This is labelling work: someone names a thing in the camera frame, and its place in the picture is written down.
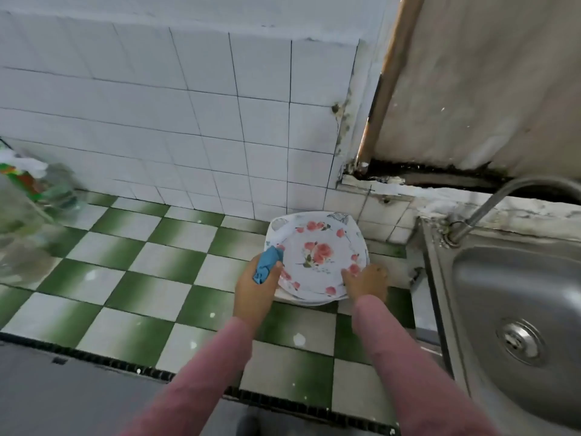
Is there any stainless steel sink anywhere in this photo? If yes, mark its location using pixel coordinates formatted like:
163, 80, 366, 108
418, 217, 581, 436

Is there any blue cleaning cloth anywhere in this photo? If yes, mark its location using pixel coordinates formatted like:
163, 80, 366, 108
251, 245, 284, 285

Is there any person's right leg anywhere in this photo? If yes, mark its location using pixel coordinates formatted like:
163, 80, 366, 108
238, 408, 292, 436

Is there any weathered wooden board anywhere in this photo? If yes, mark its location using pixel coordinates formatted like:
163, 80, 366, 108
358, 0, 581, 182

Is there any large clear plastic bottle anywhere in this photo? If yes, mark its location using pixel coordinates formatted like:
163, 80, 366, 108
0, 172, 56, 282

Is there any green checkered tile countertop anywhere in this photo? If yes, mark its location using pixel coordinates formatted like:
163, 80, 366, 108
0, 188, 428, 436

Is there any person's left forearm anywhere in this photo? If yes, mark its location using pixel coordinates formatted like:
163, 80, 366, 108
118, 315, 255, 436

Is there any person's right hand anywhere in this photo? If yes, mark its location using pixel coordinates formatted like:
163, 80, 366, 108
341, 263, 390, 305

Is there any clear bottle with green liquid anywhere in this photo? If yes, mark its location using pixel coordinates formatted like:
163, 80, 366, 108
36, 163, 83, 219

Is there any person's right forearm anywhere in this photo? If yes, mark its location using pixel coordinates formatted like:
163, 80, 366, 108
352, 295, 501, 436

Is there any chrome faucet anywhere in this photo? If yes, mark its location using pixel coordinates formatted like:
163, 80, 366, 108
445, 175, 581, 246

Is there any person's left hand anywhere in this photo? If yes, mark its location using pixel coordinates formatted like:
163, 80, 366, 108
232, 252, 284, 334

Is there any stack of floral plates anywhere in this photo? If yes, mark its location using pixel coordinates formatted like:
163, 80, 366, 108
263, 211, 370, 305

